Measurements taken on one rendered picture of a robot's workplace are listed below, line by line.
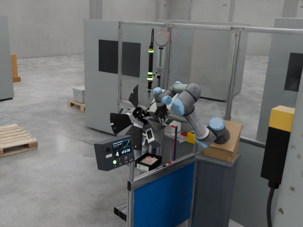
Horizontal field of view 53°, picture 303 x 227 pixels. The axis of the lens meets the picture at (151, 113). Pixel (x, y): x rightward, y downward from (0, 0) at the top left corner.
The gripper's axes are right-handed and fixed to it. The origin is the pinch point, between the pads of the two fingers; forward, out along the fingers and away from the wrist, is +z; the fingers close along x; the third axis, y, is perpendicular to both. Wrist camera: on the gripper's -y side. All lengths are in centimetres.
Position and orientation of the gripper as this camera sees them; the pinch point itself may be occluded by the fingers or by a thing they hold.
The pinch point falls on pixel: (162, 124)
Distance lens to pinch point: 271.0
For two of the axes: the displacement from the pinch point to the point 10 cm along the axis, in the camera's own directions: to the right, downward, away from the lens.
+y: 6.8, -4.9, 5.4
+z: 1.9, 8.3, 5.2
